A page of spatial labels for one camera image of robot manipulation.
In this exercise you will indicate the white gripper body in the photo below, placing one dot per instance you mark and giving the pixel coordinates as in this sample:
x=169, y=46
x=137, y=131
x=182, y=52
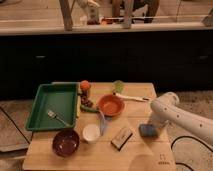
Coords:
x=157, y=121

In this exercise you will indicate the blue sponge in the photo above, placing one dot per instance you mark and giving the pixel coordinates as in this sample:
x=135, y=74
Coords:
x=147, y=130

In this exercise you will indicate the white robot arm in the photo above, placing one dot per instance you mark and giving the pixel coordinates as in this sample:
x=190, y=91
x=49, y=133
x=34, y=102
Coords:
x=165, y=107

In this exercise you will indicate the white paper cup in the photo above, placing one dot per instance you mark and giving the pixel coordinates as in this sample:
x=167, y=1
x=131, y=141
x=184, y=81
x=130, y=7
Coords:
x=91, y=133

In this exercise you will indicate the orange bowl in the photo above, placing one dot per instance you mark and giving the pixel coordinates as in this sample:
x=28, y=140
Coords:
x=111, y=105

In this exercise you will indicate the green brush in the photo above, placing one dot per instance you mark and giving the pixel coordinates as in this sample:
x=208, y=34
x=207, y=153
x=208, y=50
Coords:
x=118, y=86

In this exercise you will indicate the blue plastic spoon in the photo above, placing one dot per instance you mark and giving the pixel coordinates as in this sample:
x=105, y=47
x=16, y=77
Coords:
x=103, y=123

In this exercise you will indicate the green toy vegetable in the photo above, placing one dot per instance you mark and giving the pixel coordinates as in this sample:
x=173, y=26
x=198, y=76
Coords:
x=88, y=109

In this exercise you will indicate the dark toy grapes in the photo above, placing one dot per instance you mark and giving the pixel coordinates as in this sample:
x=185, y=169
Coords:
x=86, y=101

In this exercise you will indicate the yellow toy corn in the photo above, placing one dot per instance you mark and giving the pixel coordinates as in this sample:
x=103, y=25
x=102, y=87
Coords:
x=78, y=107

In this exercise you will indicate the dark red bowl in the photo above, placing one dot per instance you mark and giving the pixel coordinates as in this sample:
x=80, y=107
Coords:
x=65, y=142

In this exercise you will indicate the green plastic tray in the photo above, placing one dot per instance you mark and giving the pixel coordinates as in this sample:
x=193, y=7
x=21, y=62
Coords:
x=61, y=99

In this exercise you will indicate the silver fork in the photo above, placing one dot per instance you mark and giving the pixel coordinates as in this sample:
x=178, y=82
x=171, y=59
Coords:
x=55, y=116

